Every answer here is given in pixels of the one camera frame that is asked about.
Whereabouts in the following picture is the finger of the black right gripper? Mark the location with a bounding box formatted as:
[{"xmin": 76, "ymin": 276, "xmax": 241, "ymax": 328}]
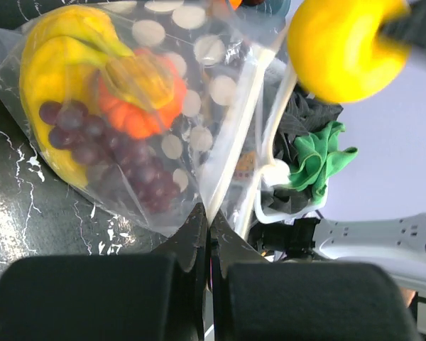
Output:
[{"xmin": 379, "ymin": 0, "xmax": 426, "ymax": 53}]

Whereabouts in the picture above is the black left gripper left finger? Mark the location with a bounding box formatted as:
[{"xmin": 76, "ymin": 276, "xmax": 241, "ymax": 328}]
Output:
[{"xmin": 0, "ymin": 204, "xmax": 207, "ymax": 340}]

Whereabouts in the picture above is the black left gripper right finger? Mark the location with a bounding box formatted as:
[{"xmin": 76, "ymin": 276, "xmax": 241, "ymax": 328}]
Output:
[{"xmin": 209, "ymin": 214, "xmax": 420, "ymax": 340}]

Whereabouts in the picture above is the yellow fake lemon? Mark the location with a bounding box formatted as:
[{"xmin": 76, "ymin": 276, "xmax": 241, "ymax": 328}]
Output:
[{"xmin": 288, "ymin": 0, "xmax": 410, "ymax": 103}]

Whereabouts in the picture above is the fake orange fruit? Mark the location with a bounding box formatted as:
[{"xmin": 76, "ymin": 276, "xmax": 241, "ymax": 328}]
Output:
[{"xmin": 229, "ymin": 0, "xmax": 242, "ymax": 10}]

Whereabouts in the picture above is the clear zip top bag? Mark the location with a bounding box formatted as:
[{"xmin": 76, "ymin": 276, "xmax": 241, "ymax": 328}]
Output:
[{"xmin": 0, "ymin": 1, "xmax": 290, "ymax": 236}]

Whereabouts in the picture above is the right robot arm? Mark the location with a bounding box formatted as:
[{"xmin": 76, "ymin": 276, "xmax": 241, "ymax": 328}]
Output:
[{"xmin": 259, "ymin": 1, "xmax": 426, "ymax": 297}]

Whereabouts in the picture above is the purple fake grape bunch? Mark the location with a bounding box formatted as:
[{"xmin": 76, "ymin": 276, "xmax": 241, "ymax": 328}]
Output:
[{"xmin": 38, "ymin": 100, "xmax": 180, "ymax": 214}]

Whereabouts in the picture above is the small orange fake pumpkin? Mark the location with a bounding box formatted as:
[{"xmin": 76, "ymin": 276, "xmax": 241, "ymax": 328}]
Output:
[{"xmin": 97, "ymin": 49, "xmax": 187, "ymax": 139}]

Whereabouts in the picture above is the yellow fake banana bunch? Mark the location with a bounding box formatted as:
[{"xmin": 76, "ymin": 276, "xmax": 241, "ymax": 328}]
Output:
[{"xmin": 19, "ymin": 5, "xmax": 156, "ymax": 190}]

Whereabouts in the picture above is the white laundry basket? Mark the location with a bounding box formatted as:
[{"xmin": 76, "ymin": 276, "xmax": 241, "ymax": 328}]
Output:
[{"xmin": 253, "ymin": 168, "xmax": 328, "ymax": 224}]

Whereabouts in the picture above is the dark pinstriped shirt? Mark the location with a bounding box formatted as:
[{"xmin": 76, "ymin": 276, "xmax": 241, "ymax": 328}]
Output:
[{"xmin": 262, "ymin": 85, "xmax": 343, "ymax": 215}]

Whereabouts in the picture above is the green microfibre cloth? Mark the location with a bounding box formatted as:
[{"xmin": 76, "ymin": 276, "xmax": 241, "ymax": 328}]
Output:
[{"xmin": 289, "ymin": 121, "xmax": 358, "ymax": 205}]

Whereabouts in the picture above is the teal plastic container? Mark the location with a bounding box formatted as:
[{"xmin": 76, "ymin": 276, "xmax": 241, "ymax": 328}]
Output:
[{"xmin": 241, "ymin": 0, "xmax": 291, "ymax": 16}]

